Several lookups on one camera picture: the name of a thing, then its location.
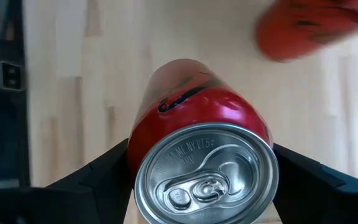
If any red cola can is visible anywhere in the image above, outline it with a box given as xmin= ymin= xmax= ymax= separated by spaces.
xmin=254 ymin=0 xmax=358 ymax=63
xmin=126 ymin=58 xmax=280 ymax=224

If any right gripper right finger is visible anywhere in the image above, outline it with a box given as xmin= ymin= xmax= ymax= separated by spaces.
xmin=273 ymin=143 xmax=358 ymax=224

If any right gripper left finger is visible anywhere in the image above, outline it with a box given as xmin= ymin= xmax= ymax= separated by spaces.
xmin=0 ymin=139 xmax=135 ymax=224

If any black aluminium table frame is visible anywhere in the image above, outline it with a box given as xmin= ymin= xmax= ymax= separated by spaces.
xmin=0 ymin=0 xmax=31 ymax=189

